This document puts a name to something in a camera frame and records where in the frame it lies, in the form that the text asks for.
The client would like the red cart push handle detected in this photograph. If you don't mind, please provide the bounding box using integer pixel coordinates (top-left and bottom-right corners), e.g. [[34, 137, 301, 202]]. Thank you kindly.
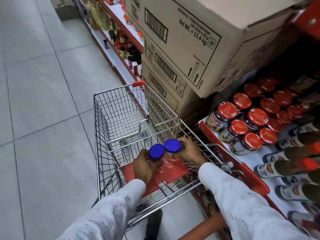
[[178, 212, 228, 240]]

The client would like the red-edged white store shelf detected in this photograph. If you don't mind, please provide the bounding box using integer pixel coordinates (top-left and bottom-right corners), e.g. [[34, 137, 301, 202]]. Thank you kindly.
[[197, 119, 320, 240]]

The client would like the red cart seat flap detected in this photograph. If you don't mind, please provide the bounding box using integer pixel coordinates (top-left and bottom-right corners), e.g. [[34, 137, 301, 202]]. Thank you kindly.
[[121, 157, 190, 197]]

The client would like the person's right forearm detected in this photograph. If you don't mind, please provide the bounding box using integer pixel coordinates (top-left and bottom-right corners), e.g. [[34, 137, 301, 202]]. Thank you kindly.
[[198, 162, 313, 240]]

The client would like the person's left hand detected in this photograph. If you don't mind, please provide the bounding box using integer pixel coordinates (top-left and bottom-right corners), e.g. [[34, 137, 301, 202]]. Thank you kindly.
[[132, 148, 163, 185]]

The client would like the person's left forearm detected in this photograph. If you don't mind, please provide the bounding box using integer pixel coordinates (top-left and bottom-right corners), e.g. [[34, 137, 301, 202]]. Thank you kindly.
[[56, 179, 147, 240]]

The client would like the dark blue-lidded glass jar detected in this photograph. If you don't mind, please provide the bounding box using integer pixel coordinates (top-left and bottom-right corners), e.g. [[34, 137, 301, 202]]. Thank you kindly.
[[149, 143, 166, 163]]

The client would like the group of red-lidded jars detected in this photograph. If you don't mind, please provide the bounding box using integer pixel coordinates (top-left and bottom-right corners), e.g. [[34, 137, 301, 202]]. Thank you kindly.
[[205, 77, 308, 156]]

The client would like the person's dark trouser leg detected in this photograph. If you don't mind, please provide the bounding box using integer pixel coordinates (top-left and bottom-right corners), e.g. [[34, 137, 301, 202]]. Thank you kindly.
[[144, 209, 163, 240]]

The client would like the row of red-capped sauce bottles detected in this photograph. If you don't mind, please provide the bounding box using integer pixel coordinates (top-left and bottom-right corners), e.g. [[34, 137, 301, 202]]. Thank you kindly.
[[253, 122, 320, 238]]

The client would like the red shelf bracket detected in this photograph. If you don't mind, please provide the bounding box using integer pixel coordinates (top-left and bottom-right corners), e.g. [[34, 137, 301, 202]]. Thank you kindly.
[[291, 0, 320, 41]]

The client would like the row of assorted bottles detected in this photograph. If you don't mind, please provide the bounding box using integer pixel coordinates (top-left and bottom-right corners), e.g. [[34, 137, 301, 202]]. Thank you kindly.
[[82, 0, 145, 78]]

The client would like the cardboard carton with barcode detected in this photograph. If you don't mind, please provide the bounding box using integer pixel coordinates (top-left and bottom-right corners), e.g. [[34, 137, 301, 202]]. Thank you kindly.
[[141, 55, 211, 124], [143, 38, 198, 106]]

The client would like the long red-edged shelf rack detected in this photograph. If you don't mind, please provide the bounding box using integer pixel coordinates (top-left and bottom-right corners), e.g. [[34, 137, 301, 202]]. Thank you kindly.
[[71, 0, 148, 86]]

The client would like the person's right hand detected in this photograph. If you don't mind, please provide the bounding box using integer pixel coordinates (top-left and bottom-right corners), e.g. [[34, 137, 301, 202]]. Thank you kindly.
[[177, 137, 208, 168]]

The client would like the large cardboard carton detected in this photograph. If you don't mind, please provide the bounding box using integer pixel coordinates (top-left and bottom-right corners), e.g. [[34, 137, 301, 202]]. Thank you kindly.
[[124, 0, 308, 98]]

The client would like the metal wire shopping cart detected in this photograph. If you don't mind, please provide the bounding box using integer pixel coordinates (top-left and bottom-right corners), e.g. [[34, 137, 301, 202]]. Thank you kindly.
[[93, 81, 243, 233]]

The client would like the orange blue-lidded glass jar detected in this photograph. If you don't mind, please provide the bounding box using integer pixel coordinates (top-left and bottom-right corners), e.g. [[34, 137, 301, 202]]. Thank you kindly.
[[164, 139, 183, 162]]

